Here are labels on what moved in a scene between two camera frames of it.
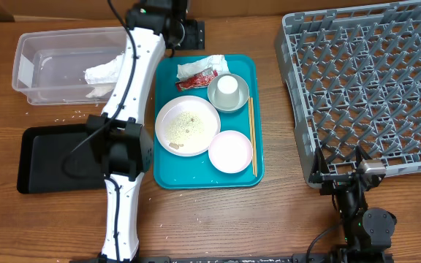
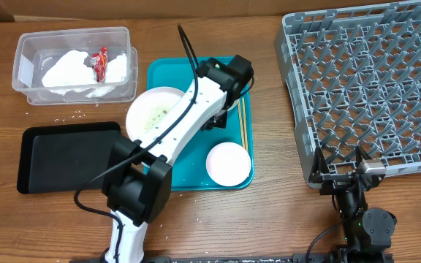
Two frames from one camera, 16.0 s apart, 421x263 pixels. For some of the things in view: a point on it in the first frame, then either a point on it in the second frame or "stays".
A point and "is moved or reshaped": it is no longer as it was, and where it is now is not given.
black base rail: x=305 y=258 stays
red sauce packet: x=204 y=79 to x=100 y=61
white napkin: x=217 y=63 to x=69 y=73
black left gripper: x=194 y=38 to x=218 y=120
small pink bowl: x=230 y=152 is moved or reshaped
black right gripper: x=335 y=182 stays
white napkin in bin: x=104 y=77 stays
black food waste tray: x=58 y=158 stays
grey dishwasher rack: x=370 y=76 stays
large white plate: x=186 y=125 is moved or reshaped
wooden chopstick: x=253 y=131 to x=244 y=116
